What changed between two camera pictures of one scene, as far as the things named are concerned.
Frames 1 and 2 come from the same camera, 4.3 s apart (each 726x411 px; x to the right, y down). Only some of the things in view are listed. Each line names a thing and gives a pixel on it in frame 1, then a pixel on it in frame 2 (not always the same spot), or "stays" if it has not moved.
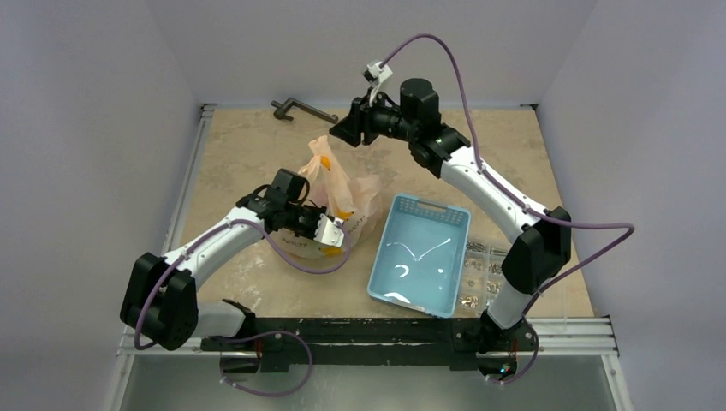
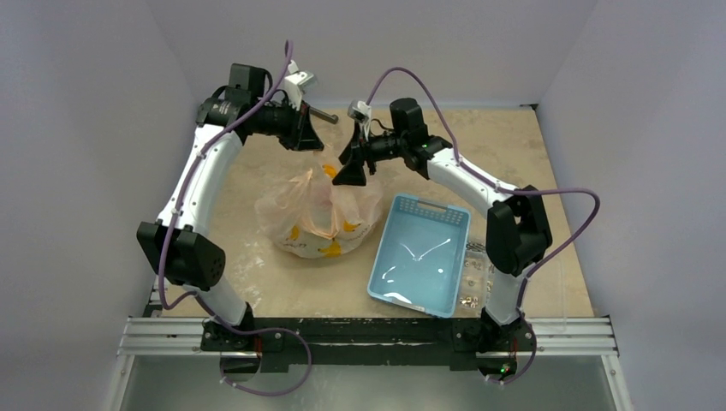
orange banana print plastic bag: (348, 199) stays
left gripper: (317, 216) → (301, 135)
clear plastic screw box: (483, 277) stays
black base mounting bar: (324, 341) stays
